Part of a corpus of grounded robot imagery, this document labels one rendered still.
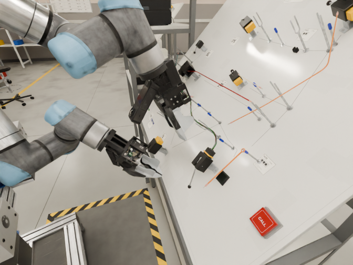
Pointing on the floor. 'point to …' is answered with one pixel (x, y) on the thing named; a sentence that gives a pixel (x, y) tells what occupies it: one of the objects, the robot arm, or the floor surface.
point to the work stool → (9, 89)
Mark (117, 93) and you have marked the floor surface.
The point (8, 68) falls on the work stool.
